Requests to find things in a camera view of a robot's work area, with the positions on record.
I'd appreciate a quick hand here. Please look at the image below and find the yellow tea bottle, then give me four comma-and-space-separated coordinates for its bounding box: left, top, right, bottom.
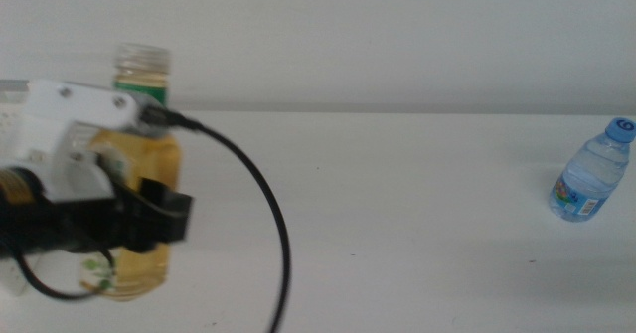
80, 43, 184, 303

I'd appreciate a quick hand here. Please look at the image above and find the small blue-capped water bottle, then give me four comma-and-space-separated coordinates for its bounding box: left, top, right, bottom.
549, 116, 636, 224

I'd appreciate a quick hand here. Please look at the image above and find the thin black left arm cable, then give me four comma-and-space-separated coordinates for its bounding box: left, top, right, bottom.
13, 247, 118, 303

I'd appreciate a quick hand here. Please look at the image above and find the thick black left camera cable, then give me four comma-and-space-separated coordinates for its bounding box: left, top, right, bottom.
141, 104, 293, 333

